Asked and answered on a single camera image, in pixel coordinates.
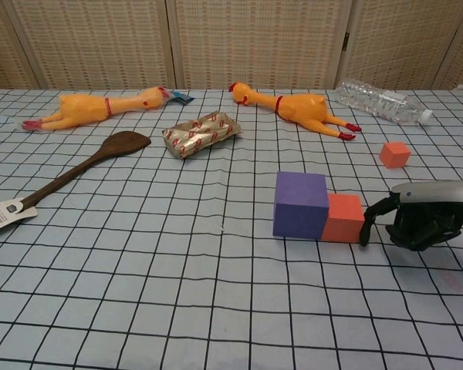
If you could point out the yellow rubber chicken toy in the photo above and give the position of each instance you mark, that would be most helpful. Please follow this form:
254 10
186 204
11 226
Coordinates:
301 108

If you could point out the beige woven folding screen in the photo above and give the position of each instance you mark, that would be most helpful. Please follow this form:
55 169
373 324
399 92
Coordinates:
254 38

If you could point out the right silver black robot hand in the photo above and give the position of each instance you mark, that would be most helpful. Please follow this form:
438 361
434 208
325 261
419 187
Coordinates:
436 192

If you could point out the small orange foam cube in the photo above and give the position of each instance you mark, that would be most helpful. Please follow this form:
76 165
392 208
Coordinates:
394 155

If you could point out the medium orange foam cube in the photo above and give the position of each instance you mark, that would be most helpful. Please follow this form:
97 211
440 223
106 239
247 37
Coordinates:
343 219

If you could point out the dark wooden spatula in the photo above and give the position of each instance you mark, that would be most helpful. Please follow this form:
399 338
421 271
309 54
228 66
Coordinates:
123 142

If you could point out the yellow rubber chicken in wrapper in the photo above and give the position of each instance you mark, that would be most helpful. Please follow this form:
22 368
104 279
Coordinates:
81 109

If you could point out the silver red snack packet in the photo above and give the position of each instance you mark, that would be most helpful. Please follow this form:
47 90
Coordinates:
198 135

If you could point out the large purple foam cube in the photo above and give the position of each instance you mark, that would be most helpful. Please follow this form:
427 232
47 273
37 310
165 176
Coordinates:
299 208

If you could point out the clear plastic water bottle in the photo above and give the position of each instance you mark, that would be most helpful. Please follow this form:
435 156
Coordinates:
378 101

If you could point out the white paper spatula label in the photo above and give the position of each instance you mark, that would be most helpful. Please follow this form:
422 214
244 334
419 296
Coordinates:
4 214

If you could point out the blue checkered tablecloth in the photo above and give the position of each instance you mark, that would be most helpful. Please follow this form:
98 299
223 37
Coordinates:
139 289

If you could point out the blue cardboard hang tag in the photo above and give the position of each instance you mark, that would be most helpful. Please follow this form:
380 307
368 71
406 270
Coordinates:
181 97

